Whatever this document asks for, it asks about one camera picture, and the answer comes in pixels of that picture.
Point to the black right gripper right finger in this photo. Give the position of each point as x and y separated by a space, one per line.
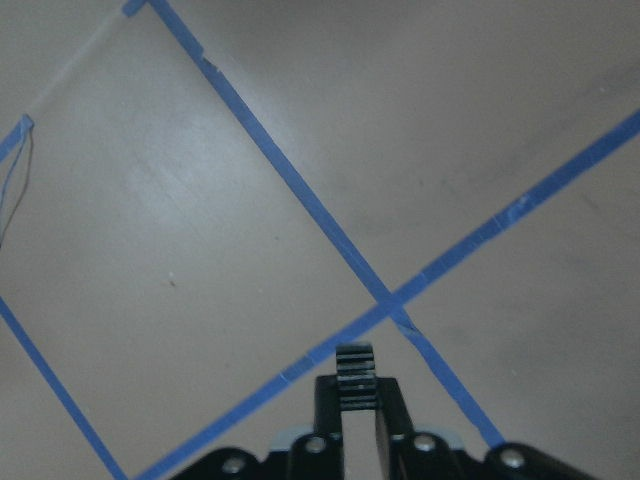
393 426

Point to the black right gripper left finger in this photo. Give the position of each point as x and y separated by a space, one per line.
328 445

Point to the black bearing gear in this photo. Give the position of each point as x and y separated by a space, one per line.
356 377

